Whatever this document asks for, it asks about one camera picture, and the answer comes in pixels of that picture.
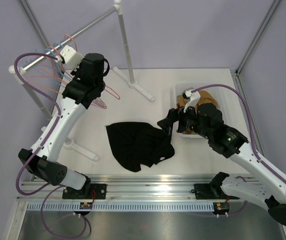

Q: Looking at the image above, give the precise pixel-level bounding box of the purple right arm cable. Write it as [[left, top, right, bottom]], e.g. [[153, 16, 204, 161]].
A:
[[191, 84, 286, 223]]

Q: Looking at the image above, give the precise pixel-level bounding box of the purple floor cable left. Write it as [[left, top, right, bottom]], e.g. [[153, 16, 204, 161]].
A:
[[40, 186, 92, 238]]

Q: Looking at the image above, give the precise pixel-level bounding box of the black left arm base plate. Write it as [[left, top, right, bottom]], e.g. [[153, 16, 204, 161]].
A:
[[62, 183, 107, 200]]

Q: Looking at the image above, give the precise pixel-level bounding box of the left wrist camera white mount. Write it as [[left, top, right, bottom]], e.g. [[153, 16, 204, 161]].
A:
[[55, 45, 84, 71]]

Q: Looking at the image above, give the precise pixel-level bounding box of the white slotted cable duct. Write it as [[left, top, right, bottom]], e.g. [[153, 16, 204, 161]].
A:
[[27, 201, 214, 212]]

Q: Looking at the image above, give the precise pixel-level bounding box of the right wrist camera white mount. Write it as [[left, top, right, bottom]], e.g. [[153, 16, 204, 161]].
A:
[[182, 89, 201, 113]]

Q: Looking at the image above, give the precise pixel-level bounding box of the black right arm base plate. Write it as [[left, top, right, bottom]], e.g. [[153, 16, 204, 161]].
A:
[[190, 183, 239, 201]]

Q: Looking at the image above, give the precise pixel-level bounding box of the brown tank top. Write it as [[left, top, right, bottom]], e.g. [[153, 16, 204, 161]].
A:
[[177, 90, 224, 138]]

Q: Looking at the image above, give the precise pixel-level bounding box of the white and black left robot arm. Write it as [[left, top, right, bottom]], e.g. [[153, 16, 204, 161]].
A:
[[18, 53, 110, 199]]

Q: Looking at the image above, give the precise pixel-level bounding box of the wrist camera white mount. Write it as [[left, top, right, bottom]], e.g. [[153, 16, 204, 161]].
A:
[[55, 45, 84, 71], [182, 89, 201, 113]]

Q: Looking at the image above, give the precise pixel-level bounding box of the white plastic basket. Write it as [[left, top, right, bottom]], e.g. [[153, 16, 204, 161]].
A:
[[171, 81, 232, 125]]

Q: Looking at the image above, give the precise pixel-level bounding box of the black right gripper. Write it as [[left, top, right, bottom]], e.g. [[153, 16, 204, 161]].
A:
[[158, 100, 212, 140]]

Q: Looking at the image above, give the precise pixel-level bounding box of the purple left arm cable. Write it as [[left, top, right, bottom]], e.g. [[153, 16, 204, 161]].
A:
[[15, 52, 63, 197]]

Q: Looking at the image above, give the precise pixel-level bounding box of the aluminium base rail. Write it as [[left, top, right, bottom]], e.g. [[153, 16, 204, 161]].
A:
[[16, 173, 266, 203]]

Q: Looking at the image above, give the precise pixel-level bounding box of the metal clothes rack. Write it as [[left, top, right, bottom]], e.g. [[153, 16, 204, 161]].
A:
[[9, 0, 155, 162]]

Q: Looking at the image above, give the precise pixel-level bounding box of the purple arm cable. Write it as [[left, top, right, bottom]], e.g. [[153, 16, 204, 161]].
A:
[[15, 52, 63, 197], [191, 84, 286, 223]]

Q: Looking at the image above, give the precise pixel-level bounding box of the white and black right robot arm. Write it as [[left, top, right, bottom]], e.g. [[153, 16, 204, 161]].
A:
[[157, 103, 286, 226]]

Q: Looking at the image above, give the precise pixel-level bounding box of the black tank top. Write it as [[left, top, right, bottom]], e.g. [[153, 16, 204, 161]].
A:
[[106, 122, 175, 173]]

